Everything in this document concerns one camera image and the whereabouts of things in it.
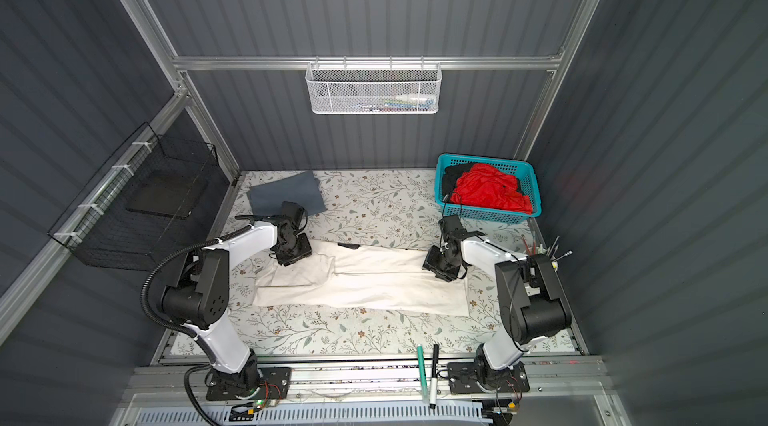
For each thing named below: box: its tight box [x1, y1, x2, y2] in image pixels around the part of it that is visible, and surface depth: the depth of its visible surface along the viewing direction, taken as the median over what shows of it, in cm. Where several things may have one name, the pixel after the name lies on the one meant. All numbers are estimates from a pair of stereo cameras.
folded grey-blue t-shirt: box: [246, 170, 328, 215], surface depth 117 cm
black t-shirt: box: [442, 164, 472, 202], surface depth 112 cm
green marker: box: [416, 344, 429, 404], surface depth 77 cm
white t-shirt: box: [252, 241, 470, 316], surface depth 91 cm
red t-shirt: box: [450, 162, 533, 215], surface depth 110 cm
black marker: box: [429, 344, 439, 409], surface depth 75 cm
